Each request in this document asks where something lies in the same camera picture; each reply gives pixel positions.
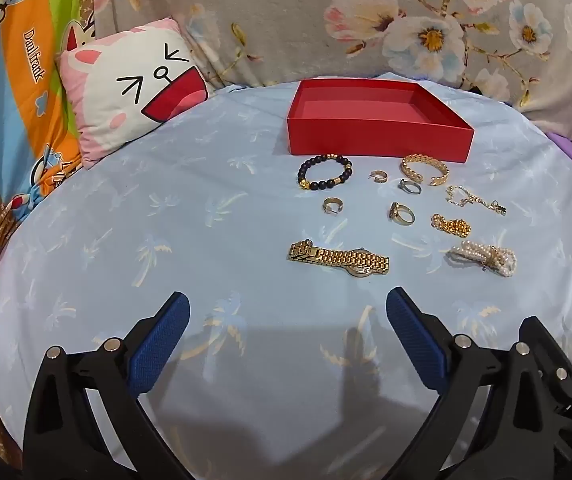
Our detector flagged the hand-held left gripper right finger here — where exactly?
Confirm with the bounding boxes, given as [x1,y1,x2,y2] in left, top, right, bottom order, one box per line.
[386,287,561,480]

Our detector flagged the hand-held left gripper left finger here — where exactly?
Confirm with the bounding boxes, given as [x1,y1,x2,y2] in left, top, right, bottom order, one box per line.
[22,291,191,480]

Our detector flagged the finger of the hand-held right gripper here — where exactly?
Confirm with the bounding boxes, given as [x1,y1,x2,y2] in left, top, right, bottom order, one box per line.
[524,316,572,411]

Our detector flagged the gold wristwatch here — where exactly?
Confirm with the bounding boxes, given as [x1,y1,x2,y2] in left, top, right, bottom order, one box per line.
[287,240,391,278]

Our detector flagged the pearl bracelet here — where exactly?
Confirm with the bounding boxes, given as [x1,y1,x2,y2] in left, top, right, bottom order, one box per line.
[446,240,517,277]

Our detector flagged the chunky gold chain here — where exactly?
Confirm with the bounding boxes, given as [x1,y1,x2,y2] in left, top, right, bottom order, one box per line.
[430,213,471,237]

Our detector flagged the gold ring with stone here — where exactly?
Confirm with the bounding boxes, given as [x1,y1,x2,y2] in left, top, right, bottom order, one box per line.
[388,201,415,225]

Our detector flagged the thin gold chain bracelet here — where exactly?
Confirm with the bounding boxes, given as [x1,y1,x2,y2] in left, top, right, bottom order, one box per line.
[446,185,507,216]

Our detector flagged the wide gold cuff bracelet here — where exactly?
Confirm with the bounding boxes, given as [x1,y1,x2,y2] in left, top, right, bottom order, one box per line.
[400,154,450,187]

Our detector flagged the black bead bracelet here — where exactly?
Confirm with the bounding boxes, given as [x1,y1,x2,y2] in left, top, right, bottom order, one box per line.
[297,154,354,192]

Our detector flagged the red cardboard box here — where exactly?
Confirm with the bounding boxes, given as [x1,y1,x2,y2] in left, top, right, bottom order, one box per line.
[286,78,475,164]

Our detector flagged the light blue palm print sheet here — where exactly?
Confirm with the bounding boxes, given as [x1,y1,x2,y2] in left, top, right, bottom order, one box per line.
[0,80,572,480]

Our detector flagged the cat face pillow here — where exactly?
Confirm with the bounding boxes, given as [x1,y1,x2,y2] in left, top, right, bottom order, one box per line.
[56,16,210,163]

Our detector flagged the colourful cartoon blanket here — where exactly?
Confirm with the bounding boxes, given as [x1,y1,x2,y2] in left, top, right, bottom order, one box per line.
[0,0,97,471]

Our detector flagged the grey floral blanket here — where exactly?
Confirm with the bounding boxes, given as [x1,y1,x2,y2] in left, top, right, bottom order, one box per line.
[81,0,572,161]

